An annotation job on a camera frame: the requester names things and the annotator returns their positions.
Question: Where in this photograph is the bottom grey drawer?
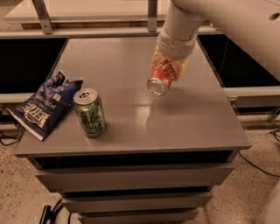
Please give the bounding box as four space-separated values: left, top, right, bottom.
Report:
79 208 198 224

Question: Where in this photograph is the black cable right floor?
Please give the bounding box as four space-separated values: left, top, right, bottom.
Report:
238 150 280 178

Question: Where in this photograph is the metal bracket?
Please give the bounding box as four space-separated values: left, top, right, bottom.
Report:
147 0 158 32
31 0 53 34

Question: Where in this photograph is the grey drawer cabinet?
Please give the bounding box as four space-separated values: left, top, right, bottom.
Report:
15 35 252 224

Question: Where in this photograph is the black cable left floor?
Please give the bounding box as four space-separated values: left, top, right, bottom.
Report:
0 128 25 147

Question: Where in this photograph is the green soda can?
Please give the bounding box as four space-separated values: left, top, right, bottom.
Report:
73 88 106 137

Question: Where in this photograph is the black cable floor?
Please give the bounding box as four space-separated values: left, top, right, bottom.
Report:
238 150 280 178
0 128 25 147

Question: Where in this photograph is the left metal bracket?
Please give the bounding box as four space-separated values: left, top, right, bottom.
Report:
31 0 53 34

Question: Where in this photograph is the top grey drawer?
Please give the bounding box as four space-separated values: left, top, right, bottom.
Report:
36 163 234 193

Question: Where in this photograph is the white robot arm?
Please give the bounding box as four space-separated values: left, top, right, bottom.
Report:
151 0 280 80

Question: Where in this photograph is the grey drawer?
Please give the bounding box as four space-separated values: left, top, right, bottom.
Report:
62 192 212 214
79 208 198 224
36 163 234 193

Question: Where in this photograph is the blue chip bag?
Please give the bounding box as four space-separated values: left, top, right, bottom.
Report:
9 70 83 141

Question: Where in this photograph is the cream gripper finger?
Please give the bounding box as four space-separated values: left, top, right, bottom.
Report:
150 46 166 69
172 57 190 81

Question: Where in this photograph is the red coke can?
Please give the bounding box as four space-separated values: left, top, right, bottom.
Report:
146 59 177 96

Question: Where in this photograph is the middle grey drawer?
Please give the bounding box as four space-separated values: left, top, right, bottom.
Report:
62 192 212 214

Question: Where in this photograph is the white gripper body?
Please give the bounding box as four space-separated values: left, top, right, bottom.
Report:
157 3 205 60

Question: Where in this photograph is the black device on floor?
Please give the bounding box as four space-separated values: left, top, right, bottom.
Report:
39 205 53 224

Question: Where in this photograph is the middle metal bracket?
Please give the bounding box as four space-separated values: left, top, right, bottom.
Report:
147 0 158 32

